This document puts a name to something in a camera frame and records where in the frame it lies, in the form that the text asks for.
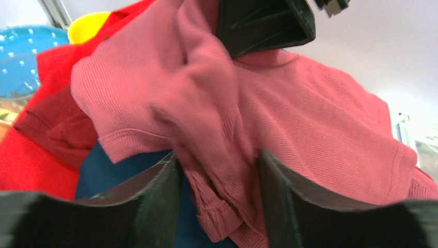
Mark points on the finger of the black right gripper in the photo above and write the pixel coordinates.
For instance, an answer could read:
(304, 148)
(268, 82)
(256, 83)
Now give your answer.
(246, 26)

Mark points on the teal dotted plate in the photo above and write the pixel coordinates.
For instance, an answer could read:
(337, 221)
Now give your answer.
(19, 48)

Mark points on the navy blue garment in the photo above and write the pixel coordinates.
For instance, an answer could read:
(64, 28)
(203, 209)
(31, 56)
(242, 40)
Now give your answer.
(98, 173)

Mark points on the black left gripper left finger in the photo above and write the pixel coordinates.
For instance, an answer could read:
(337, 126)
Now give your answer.
(141, 212)

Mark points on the dark red garment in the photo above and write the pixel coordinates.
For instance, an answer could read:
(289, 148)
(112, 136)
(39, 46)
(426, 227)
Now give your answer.
(58, 125)

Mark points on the clear plastic cup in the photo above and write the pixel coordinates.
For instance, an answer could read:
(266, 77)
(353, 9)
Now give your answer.
(13, 99)

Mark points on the pink ribbed garment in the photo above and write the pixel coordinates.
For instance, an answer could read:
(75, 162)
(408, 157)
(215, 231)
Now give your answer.
(165, 82)

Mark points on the orange bowl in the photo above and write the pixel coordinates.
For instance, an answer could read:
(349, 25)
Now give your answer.
(86, 27)

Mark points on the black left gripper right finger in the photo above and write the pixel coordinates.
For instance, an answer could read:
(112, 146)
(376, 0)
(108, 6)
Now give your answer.
(300, 213)

